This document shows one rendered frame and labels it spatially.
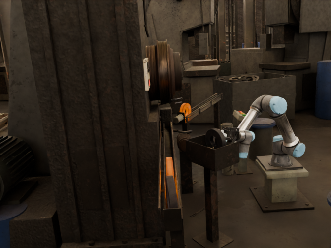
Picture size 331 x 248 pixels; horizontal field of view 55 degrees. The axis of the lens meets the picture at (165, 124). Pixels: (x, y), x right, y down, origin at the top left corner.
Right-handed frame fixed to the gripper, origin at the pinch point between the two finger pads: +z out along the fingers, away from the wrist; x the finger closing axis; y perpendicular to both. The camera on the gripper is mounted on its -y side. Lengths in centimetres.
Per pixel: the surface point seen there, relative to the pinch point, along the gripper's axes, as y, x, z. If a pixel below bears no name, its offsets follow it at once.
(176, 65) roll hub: 44, -36, 12
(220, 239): -69, 3, -17
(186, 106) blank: 14, -79, -39
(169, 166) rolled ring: -11, 26, 54
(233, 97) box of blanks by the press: 32, -157, -183
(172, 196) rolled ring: -18, 44, 65
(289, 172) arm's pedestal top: -23, 8, -78
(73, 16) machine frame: 58, -39, 86
